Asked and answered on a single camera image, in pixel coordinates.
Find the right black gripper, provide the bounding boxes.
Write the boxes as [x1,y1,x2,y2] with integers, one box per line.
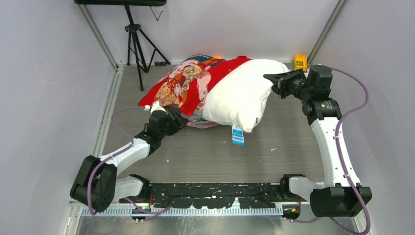
[264,67,313,101]

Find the red cartoon print pillowcase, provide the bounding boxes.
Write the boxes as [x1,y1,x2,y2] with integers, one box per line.
[138,54,250,129]

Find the white pillow insert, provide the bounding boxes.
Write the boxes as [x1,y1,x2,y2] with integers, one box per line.
[202,59,290,133]

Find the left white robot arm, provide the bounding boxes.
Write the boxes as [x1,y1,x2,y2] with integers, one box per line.
[70,107,188,215]

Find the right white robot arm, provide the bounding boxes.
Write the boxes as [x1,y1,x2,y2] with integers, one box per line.
[264,65,372,217]

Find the blue white pillow label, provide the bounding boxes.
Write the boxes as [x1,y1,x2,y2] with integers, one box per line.
[232,124,244,146]

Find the yellow toy block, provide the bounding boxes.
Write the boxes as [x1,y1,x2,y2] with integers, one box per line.
[293,54,308,72]

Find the black overhead bar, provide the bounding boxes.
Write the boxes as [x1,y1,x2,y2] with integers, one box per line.
[74,0,166,7]

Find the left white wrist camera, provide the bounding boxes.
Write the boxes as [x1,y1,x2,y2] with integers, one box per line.
[144,100,167,113]

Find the black camera tripod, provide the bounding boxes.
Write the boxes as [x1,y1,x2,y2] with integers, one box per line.
[124,5,171,91]

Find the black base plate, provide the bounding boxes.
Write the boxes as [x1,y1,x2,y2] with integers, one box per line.
[128,183,299,209]

